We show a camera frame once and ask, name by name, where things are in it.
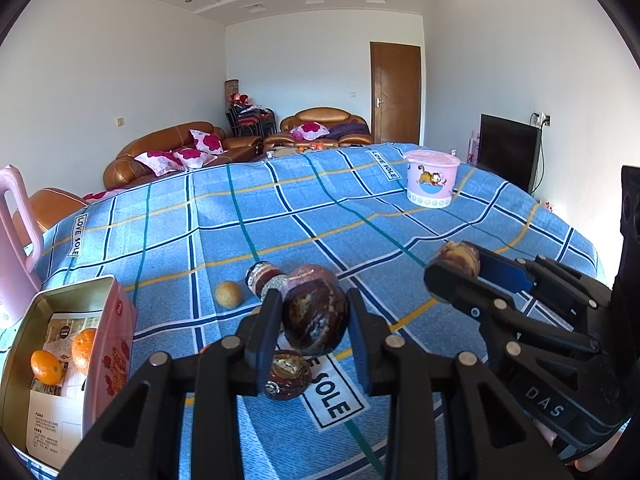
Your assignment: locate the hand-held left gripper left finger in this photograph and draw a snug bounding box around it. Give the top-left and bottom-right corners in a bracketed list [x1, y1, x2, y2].
[60, 289, 286, 480]

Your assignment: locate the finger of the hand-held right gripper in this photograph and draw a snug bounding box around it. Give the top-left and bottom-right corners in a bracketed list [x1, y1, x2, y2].
[476, 246, 615, 332]
[423, 261, 603, 361]

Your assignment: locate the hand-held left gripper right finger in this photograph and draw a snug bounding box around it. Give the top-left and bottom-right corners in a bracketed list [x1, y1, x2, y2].
[347, 287, 576, 480]

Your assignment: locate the brown date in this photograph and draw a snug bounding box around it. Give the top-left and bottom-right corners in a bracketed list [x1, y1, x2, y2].
[436, 240, 481, 277]

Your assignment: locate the dark brown round fruit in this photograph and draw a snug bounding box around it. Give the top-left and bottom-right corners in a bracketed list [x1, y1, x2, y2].
[282, 280, 349, 357]
[265, 350, 314, 402]

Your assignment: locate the small yellow-brown round fruit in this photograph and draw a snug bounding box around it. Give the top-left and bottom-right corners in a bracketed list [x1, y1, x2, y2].
[215, 280, 244, 309]

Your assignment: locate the small dark jar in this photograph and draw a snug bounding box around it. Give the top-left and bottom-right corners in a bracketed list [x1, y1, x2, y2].
[244, 261, 287, 302]

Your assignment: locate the pink metal tin box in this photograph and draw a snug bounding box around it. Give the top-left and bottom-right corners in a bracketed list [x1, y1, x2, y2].
[0, 275, 139, 472]

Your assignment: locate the person's right hand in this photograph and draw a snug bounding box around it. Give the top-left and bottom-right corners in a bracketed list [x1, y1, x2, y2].
[570, 437, 623, 473]

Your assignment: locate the pink cartoon print tub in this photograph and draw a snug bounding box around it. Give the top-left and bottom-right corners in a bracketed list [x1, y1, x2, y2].
[403, 149, 461, 209]

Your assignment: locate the black flat television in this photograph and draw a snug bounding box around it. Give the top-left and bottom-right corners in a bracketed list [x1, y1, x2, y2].
[477, 113, 541, 194]

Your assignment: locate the blue plaid tablecloth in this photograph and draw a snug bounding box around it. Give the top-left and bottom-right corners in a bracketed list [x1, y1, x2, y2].
[0, 142, 609, 480]

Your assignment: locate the orange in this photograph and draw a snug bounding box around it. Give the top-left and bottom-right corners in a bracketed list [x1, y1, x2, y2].
[30, 349, 64, 386]
[71, 328, 99, 376]

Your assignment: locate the coffee table with snacks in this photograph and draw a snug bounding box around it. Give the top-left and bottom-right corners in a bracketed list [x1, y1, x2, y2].
[252, 142, 342, 162]

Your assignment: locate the purple blanket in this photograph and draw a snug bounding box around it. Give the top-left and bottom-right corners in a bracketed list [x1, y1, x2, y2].
[327, 122, 371, 140]

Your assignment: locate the white pillow with red flowers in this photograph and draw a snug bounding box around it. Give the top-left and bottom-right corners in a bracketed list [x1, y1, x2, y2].
[172, 147, 219, 169]
[133, 150, 184, 177]
[188, 128, 225, 156]
[290, 122, 331, 141]

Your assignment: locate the brown wooden door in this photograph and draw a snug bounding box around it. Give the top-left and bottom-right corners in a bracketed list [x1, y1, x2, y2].
[369, 41, 422, 146]

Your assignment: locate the pink floral cloth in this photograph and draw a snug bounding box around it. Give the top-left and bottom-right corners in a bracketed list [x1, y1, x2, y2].
[82, 188, 127, 202]

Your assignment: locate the stack of dark chairs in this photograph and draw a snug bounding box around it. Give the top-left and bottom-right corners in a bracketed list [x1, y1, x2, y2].
[227, 104, 279, 139]

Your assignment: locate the short brown leather sofa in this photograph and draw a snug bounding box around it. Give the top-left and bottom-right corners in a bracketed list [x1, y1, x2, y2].
[263, 106, 375, 154]

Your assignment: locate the long brown leather sofa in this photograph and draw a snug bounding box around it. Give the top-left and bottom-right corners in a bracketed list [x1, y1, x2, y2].
[103, 120, 264, 191]

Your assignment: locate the printed paper leaflet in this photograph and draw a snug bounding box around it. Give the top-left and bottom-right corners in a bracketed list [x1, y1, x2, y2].
[26, 312, 107, 467]

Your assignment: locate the brown leather armchair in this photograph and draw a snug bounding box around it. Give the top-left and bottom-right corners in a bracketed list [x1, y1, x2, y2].
[12, 187, 92, 235]

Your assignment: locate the pink electric kettle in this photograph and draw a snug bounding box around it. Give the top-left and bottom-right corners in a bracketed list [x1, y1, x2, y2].
[0, 164, 44, 332]

